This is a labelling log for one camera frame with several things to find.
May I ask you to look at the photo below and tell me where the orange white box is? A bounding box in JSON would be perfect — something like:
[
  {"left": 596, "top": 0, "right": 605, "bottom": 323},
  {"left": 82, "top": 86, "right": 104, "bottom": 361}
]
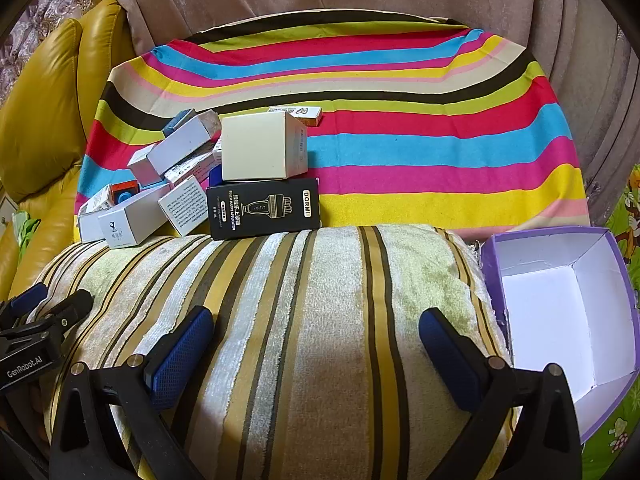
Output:
[{"left": 266, "top": 105, "right": 323, "bottom": 126}]

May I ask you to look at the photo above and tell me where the red blue toy car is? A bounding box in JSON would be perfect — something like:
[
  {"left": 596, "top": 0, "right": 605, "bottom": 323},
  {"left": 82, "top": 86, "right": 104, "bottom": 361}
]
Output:
[{"left": 110, "top": 179, "right": 139, "bottom": 207}]

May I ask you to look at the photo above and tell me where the green white packet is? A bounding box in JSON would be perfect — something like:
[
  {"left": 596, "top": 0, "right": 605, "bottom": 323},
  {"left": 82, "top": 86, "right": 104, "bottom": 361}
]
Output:
[{"left": 12, "top": 212, "right": 42, "bottom": 261}]

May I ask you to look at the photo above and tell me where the colourful striped cloth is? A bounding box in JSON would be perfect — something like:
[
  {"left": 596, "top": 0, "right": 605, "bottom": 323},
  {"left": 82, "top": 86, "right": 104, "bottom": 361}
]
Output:
[{"left": 74, "top": 9, "right": 593, "bottom": 243}]

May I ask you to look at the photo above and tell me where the white printed medicine box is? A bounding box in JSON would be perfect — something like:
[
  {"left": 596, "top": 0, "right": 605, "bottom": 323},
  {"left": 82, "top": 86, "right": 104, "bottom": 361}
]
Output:
[{"left": 164, "top": 151, "right": 222, "bottom": 184}]

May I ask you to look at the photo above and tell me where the cream cube box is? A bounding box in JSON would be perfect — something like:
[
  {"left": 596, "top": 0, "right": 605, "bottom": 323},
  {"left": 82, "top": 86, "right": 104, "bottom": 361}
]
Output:
[{"left": 221, "top": 111, "right": 314, "bottom": 182}]

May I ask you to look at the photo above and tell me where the white box saxophone picture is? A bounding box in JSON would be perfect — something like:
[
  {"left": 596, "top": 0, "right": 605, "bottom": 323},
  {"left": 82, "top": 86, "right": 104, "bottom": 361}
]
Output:
[{"left": 98, "top": 184, "right": 172, "bottom": 250}]

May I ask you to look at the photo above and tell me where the beige yellow striped towel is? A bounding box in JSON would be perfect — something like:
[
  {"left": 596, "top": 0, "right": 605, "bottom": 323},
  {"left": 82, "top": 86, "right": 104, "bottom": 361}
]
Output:
[{"left": 27, "top": 224, "right": 518, "bottom": 480}]

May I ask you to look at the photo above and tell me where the small blue box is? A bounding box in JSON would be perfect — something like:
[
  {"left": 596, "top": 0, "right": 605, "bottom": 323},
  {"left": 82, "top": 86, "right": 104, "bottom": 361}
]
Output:
[{"left": 162, "top": 108, "right": 199, "bottom": 137}]

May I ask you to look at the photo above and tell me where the long white box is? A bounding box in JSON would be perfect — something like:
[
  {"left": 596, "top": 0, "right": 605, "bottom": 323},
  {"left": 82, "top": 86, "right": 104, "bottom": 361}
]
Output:
[{"left": 146, "top": 111, "right": 222, "bottom": 177}]

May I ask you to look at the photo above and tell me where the yellow leather sofa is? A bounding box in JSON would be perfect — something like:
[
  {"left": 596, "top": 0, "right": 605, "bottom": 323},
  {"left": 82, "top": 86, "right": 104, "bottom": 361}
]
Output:
[{"left": 0, "top": 0, "right": 138, "bottom": 301}]

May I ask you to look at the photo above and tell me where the black box gold print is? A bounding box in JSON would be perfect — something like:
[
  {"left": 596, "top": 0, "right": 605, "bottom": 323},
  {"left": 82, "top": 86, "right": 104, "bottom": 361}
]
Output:
[{"left": 206, "top": 177, "right": 322, "bottom": 241}]

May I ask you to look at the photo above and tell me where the small white printed box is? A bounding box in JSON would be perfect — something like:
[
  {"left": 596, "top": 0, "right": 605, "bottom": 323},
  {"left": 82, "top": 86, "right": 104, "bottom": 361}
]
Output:
[{"left": 77, "top": 183, "right": 114, "bottom": 244}]

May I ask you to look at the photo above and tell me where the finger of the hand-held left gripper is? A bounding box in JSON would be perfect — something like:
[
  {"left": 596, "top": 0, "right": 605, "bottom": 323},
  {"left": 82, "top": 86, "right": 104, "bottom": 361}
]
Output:
[
  {"left": 0, "top": 282, "right": 49, "bottom": 321},
  {"left": 0, "top": 289, "right": 95, "bottom": 344}
]

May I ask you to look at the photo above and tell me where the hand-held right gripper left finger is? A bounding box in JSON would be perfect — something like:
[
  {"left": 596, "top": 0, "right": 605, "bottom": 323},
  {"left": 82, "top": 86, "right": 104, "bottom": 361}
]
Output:
[{"left": 48, "top": 305, "right": 216, "bottom": 480}]

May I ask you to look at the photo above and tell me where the white box black text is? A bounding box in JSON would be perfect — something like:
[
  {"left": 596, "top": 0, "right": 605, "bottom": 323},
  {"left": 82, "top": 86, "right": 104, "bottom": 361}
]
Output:
[{"left": 158, "top": 176, "right": 211, "bottom": 237}]

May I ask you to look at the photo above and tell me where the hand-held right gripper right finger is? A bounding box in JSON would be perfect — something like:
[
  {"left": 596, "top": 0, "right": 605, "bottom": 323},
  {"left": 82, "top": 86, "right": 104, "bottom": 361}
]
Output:
[{"left": 418, "top": 307, "right": 583, "bottom": 480}]

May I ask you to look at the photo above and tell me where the purple cardboard box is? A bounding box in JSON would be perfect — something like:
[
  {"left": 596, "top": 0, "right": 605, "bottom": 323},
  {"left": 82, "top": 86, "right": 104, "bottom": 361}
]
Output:
[{"left": 479, "top": 226, "right": 640, "bottom": 445}]

